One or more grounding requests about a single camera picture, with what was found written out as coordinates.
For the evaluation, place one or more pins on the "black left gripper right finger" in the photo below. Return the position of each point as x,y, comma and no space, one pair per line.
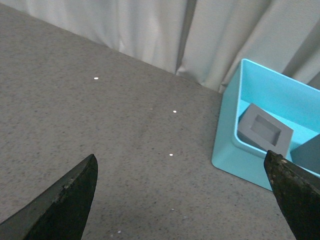
297,193

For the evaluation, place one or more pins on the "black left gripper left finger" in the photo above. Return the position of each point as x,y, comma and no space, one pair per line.
61,211

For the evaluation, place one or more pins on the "gray block with round hole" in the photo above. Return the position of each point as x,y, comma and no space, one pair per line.
307,155

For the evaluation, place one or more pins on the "gray cube with square recess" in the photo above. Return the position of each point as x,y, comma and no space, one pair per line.
261,130

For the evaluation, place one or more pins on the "light blue plastic box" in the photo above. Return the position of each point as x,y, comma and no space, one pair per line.
294,103

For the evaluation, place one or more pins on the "white pleated curtain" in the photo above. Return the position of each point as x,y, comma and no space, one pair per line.
201,40

